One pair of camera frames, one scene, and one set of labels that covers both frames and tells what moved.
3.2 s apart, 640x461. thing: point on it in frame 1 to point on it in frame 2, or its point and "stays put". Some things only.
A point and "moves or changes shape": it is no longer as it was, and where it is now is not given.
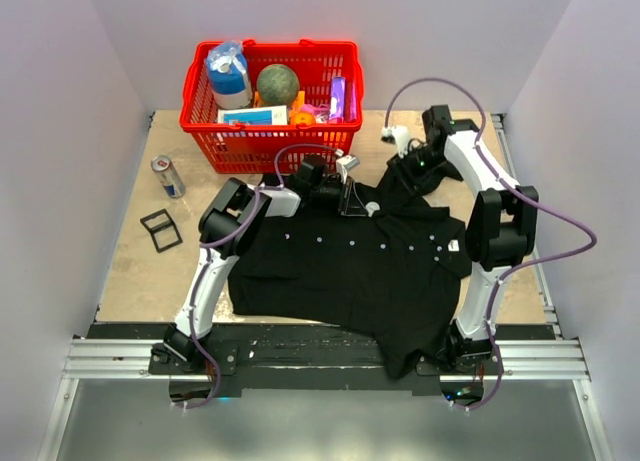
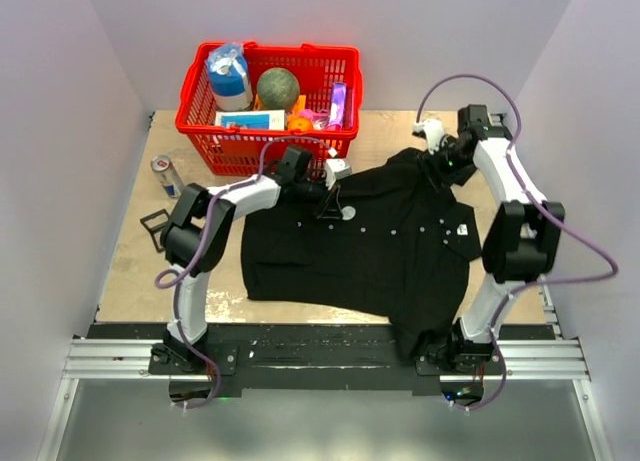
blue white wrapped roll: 227,69 stays put
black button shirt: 396,273 moves or changes shape
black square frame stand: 161,227 stays put
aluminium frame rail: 129,360 stays put
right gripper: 402,174 to 444,145
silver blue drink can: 168,175 stays put
